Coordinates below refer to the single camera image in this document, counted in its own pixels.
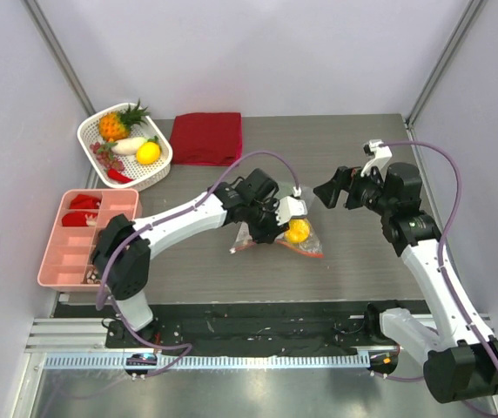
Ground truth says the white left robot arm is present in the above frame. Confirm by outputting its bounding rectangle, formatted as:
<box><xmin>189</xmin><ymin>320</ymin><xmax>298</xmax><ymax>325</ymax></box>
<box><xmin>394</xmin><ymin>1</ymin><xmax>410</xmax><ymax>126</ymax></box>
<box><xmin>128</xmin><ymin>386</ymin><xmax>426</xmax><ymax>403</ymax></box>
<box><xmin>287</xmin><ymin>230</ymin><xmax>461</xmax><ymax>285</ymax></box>
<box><xmin>91</xmin><ymin>168</ymin><xmax>287</xmax><ymax>347</ymax></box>

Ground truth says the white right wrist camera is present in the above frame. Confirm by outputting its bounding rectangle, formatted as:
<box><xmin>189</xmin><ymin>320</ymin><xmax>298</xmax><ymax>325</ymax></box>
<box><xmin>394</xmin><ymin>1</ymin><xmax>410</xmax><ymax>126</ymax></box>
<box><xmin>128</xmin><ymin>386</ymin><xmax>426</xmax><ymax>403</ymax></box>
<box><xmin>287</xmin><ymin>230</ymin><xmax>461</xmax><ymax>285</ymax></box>
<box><xmin>360</xmin><ymin>139</ymin><xmax>393</xmax><ymax>177</ymax></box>

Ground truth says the red chili pepper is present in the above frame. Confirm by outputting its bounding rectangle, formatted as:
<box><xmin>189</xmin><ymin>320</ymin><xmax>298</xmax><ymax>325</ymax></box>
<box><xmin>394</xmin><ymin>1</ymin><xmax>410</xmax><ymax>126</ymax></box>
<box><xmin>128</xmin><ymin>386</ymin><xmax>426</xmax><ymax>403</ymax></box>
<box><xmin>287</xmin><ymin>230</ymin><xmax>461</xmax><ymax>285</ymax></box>
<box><xmin>106</xmin><ymin>168</ymin><xmax>132</xmax><ymax>184</ymax></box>

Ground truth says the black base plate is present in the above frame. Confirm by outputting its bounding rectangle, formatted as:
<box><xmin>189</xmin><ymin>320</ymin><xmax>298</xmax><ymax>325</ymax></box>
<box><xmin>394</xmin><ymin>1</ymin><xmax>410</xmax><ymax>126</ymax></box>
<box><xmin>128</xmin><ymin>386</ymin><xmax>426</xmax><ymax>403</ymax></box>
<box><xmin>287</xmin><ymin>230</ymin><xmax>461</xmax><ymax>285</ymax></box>
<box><xmin>55</xmin><ymin>300</ymin><xmax>429</xmax><ymax>358</ymax></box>

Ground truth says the white radish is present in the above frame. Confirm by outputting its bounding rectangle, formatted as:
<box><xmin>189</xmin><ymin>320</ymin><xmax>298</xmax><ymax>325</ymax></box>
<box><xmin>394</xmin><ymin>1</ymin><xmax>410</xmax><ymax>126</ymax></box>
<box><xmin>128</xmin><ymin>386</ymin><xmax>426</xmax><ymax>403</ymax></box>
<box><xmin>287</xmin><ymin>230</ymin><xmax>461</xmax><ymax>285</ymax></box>
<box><xmin>110</xmin><ymin>137</ymin><xmax>149</xmax><ymax>156</ymax></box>

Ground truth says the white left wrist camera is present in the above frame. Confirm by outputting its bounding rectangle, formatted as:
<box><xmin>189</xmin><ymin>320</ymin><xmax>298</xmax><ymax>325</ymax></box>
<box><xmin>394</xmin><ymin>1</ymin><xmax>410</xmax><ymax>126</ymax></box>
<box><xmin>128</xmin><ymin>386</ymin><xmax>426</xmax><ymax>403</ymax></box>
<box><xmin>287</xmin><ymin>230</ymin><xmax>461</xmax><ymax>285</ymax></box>
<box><xmin>274</xmin><ymin>186</ymin><xmax>308</xmax><ymax>226</ymax></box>

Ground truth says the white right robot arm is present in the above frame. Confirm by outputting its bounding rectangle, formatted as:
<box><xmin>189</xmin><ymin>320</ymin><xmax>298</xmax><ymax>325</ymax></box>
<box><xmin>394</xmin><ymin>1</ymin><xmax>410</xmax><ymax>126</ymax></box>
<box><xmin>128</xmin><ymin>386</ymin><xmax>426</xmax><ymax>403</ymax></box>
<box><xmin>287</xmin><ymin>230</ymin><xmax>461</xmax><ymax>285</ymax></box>
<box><xmin>313</xmin><ymin>163</ymin><xmax>498</xmax><ymax>403</ymax></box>

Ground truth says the clear zip bag orange zipper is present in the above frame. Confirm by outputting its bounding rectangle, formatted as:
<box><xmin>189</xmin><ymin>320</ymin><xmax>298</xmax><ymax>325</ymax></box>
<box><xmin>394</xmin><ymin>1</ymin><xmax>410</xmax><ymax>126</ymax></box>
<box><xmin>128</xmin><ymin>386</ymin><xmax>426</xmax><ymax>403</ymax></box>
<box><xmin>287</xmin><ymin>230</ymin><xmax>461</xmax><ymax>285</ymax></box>
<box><xmin>229</xmin><ymin>182</ymin><xmax>324</xmax><ymax>259</ymax></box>

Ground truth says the toy pineapple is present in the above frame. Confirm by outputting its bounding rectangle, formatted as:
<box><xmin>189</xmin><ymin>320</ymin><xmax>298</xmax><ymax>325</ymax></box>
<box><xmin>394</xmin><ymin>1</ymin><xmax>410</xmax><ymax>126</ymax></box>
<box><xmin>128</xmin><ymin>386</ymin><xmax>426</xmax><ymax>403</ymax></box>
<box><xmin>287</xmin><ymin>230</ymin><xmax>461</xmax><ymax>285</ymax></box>
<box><xmin>98</xmin><ymin>101</ymin><xmax>151</xmax><ymax>142</ymax></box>

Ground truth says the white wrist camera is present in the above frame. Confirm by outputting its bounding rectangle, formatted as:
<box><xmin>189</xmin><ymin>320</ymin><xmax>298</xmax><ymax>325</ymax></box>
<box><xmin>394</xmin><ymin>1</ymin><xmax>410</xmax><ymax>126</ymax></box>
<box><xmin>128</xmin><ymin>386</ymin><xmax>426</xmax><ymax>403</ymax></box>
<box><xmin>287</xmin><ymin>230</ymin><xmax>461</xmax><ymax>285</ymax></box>
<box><xmin>274</xmin><ymin>186</ymin><xmax>308</xmax><ymax>226</ymax></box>
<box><xmin>360</xmin><ymin>139</ymin><xmax>393</xmax><ymax>177</ymax></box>

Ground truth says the white perforated basket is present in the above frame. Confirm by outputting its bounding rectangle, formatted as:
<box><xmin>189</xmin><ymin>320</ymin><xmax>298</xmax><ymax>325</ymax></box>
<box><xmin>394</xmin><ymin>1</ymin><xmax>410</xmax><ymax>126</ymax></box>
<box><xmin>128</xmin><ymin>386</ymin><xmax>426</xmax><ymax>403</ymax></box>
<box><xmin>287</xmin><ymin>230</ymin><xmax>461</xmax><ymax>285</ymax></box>
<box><xmin>77</xmin><ymin>102</ymin><xmax>173</xmax><ymax>191</ymax></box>

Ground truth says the folded red cloth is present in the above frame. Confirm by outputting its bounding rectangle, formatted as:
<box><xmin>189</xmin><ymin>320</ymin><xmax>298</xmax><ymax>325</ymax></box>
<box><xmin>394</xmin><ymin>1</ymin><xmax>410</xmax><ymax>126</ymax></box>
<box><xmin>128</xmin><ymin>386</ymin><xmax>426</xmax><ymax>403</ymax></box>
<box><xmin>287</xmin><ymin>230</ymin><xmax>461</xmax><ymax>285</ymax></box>
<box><xmin>170</xmin><ymin>112</ymin><xmax>243</xmax><ymax>166</ymax></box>

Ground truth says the red cloth in organizer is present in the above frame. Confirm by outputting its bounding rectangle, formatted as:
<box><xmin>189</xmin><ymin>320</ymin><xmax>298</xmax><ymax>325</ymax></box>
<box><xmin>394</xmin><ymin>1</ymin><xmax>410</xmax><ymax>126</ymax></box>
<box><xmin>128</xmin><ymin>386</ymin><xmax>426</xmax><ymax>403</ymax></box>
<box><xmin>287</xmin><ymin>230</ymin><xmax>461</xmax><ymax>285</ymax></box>
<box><xmin>61</xmin><ymin>193</ymin><xmax>102</xmax><ymax>227</ymax></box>

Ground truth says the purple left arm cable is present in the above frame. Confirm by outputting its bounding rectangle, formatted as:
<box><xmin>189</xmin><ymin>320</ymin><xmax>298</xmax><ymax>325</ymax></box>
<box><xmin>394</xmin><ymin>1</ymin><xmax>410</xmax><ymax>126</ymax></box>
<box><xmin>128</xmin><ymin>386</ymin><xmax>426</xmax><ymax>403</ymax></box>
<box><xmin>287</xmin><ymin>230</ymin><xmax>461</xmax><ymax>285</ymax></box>
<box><xmin>95</xmin><ymin>150</ymin><xmax>302</xmax><ymax>378</ymax></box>

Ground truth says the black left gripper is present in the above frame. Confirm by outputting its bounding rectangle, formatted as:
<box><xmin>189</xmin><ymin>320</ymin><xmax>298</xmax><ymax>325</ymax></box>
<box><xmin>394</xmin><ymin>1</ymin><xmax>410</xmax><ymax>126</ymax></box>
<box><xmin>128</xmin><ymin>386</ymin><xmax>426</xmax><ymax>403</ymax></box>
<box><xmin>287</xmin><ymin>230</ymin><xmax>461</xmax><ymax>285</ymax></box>
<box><xmin>244</xmin><ymin>198</ymin><xmax>289</xmax><ymax>244</ymax></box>

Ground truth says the pink divided organizer box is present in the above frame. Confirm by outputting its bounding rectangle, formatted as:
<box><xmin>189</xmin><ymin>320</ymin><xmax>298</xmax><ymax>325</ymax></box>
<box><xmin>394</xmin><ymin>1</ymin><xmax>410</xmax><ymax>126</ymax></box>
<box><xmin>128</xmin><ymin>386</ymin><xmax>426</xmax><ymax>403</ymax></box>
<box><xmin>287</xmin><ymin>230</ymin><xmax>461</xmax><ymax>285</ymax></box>
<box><xmin>37</xmin><ymin>189</ymin><xmax>142</xmax><ymax>293</ymax></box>

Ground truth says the yellow mango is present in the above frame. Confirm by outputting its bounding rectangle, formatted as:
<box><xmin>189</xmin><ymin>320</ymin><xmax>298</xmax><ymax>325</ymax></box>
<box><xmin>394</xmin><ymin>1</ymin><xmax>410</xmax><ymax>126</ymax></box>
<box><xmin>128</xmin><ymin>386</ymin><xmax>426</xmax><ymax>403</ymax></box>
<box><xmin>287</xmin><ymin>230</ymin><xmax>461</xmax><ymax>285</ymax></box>
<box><xmin>284</xmin><ymin>219</ymin><xmax>312</xmax><ymax>245</ymax></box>

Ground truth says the red grape bunch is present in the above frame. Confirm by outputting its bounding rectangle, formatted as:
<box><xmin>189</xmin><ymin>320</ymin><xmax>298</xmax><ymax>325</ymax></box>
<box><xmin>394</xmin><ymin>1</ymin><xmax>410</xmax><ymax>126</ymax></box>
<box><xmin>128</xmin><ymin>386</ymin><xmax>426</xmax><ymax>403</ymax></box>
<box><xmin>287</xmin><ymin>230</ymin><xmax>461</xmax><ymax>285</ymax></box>
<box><xmin>90</xmin><ymin>142</ymin><xmax>125</xmax><ymax>172</ymax></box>

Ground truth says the yellow lemon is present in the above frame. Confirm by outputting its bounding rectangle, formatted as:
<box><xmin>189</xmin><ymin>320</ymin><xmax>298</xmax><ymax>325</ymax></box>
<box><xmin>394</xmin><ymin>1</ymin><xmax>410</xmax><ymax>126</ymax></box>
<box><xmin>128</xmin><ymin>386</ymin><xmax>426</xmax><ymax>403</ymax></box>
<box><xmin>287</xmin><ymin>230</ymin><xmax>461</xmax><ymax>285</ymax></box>
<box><xmin>136</xmin><ymin>141</ymin><xmax>161</xmax><ymax>165</ymax></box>

